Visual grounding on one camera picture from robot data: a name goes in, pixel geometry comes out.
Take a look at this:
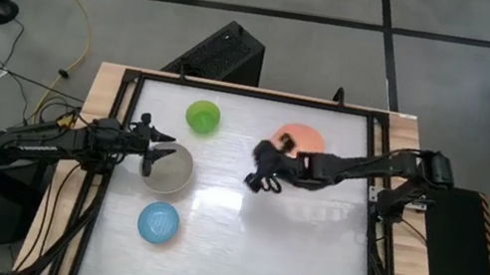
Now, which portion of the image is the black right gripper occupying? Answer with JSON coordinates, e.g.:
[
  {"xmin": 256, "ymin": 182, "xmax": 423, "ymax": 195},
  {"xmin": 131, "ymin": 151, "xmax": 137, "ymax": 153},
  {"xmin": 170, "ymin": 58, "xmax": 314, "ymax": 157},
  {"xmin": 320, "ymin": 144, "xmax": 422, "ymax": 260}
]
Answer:
[{"xmin": 242, "ymin": 137, "xmax": 306, "ymax": 201}]

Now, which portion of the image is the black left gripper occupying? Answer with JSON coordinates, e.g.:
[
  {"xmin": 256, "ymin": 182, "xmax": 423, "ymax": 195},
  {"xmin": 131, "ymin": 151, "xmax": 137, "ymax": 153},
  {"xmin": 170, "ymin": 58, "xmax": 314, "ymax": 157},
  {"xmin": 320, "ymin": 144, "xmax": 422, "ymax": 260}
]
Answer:
[{"xmin": 119, "ymin": 122, "xmax": 181, "ymax": 183}]

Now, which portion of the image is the grey plastic bowl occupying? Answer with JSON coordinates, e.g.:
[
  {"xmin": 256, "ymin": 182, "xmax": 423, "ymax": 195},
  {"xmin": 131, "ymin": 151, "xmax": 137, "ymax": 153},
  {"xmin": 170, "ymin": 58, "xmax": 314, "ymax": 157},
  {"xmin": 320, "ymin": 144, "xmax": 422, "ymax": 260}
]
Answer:
[{"xmin": 134, "ymin": 137, "xmax": 200, "ymax": 200}]

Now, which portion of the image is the green plastic bowl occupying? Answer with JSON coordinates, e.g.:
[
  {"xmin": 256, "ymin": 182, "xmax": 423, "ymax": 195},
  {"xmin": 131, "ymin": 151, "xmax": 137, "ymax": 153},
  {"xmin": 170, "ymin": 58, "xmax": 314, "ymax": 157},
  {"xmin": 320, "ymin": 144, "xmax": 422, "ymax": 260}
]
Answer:
[{"xmin": 181, "ymin": 97, "xmax": 225, "ymax": 138}]

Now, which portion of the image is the orange plastic bowl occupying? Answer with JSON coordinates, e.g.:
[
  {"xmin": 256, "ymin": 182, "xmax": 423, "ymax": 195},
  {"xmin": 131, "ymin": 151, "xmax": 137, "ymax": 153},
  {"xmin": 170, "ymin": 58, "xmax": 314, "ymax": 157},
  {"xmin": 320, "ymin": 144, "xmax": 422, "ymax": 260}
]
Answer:
[{"xmin": 268, "ymin": 119, "xmax": 331, "ymax": 165}]

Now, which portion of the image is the blue plastic bowl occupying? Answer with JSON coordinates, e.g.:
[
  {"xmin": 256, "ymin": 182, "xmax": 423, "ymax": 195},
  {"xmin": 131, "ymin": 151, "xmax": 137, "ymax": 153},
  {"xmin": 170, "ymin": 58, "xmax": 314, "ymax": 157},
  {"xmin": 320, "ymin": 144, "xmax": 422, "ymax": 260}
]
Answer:
[{"xmin": 133, "ymin": 197, "xmax": 184, "ymax": 250}]

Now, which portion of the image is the white table surface sheet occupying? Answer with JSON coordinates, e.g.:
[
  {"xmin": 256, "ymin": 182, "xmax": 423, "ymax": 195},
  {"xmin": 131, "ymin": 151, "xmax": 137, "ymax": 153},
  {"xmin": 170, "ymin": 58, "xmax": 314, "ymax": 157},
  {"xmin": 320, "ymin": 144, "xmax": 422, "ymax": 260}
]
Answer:
[{"xmin": 77, "ymin": 71, "xmax": 405, "ymax": 275}]

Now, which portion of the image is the black computer tower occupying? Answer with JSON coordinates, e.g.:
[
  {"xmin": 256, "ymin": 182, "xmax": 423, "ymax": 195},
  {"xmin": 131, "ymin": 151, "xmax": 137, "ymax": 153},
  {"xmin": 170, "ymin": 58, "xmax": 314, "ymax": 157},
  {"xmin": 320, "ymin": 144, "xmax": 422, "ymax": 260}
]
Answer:
[{"xmin": 159, "ymin": 9, "xmax": 271, "ymax": 90}]

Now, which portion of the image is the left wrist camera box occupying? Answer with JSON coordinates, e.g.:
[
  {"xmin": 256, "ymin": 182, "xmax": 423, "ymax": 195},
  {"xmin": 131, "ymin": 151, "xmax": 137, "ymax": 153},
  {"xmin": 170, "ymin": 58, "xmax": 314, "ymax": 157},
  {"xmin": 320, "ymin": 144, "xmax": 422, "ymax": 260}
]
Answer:
[{"xmin": 136, "ymin": 111, "xmax": 155, "ymax": 130}]

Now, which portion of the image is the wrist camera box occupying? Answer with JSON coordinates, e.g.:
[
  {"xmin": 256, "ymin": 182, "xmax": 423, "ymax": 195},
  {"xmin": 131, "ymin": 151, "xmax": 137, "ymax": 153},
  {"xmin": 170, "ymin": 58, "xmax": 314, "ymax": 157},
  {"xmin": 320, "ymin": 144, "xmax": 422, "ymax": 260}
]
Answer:
[
  {"xmin": 136, "ymin": 111, "xmax": 155, "ymax": 130},
  {"xmin": 276, "ymin": 132, "xmax": 300, "ymax": 156}
]

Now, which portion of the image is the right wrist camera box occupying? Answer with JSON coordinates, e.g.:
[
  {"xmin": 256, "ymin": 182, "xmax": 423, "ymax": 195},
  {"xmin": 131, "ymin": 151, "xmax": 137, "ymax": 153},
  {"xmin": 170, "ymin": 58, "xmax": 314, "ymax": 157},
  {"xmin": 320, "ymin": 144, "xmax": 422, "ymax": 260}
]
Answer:
[{"xmin": 276, "ymin": 132, "xmax": 300, "ymax": 156}]

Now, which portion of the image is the black metal table frame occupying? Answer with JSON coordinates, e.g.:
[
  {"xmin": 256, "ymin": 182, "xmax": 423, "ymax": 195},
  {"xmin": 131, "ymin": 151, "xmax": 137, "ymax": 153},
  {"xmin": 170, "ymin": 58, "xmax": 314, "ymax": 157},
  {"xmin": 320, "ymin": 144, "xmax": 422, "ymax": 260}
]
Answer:
[{"xmin": 0, "ymin": 34, "xmax": 476, "ymax": 275}]

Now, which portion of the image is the yellow cable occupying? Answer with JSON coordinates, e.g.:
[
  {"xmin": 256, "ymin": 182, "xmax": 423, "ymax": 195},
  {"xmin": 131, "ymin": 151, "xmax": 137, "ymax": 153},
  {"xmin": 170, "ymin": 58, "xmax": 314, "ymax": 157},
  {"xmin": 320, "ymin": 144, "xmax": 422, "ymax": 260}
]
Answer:
[{"xmin": 5, "ymin": 0, "xmax": 101, "ymax": 129}]

